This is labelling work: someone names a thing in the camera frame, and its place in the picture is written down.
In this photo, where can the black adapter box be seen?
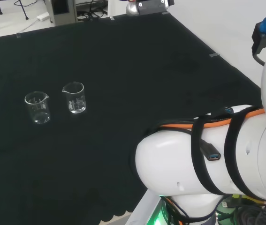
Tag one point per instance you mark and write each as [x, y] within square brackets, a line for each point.
[263, 41]

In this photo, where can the black camera mount grey ball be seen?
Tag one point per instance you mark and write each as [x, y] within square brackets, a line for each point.
[151, 6]

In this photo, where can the clear glass beaker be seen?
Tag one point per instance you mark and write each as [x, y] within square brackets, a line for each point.
[77, 103]
[38, 110]

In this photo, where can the white power strip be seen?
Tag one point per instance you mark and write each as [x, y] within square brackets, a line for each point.
[42, 17]

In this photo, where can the grey metal cabinet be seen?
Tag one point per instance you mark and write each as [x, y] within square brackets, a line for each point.
[62, 11]

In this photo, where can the black bench cloth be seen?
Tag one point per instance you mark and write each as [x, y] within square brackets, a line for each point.
[123, 70]

